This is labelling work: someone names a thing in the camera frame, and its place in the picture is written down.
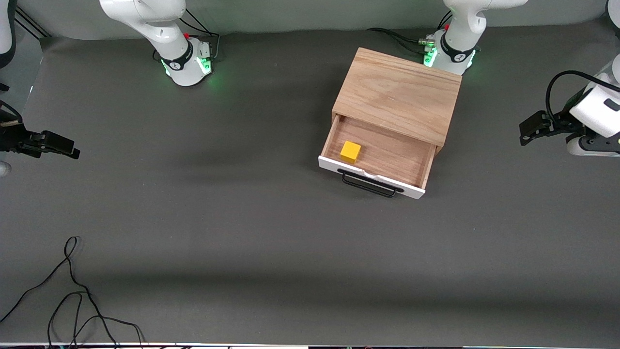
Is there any white-fronted wooden drawer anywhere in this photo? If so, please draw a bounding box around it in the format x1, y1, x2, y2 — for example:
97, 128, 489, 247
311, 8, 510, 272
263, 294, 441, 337
318, 115, 437, 200

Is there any black metal drawer handle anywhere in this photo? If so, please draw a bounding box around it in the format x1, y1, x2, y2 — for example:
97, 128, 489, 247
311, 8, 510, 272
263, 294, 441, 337
338, 167, 404, 198

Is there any yellow cube block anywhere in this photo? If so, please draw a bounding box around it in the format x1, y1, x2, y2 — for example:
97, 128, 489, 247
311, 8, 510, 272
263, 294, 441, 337
340, 141, 362, 164

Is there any wooden drawer cabinet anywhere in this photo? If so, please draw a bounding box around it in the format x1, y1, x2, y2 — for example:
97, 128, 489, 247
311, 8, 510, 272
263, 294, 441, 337
332, 47, 462, 155

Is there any dark grey table mat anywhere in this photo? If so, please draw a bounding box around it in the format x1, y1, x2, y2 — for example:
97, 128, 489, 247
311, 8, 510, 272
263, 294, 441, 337
0, 19, 620, 346

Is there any thin black loose cable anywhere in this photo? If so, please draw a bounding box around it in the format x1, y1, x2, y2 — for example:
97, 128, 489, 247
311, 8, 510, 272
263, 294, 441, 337
47, 291, 146, 348
0, 236, 119, 348

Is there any black left arm base cable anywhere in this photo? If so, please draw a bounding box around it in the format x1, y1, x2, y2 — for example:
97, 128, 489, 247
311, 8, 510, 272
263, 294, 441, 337
367, 11, 453, 56

